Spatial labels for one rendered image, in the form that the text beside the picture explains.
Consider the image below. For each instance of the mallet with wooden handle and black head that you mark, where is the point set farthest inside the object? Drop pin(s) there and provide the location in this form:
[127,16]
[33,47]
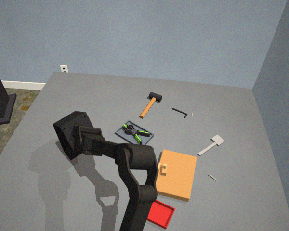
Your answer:
[154,97]

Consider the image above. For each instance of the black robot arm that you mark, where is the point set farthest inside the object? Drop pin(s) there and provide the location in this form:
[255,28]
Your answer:
[90,141]

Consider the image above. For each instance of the light wooden board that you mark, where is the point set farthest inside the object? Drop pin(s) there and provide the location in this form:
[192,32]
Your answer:
[178,181]

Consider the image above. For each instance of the black and green spring clamp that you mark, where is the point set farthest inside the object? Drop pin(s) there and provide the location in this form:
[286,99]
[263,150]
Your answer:
[130,130]

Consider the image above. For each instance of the red shallow tray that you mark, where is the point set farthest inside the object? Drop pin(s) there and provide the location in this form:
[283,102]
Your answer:
[160,214]

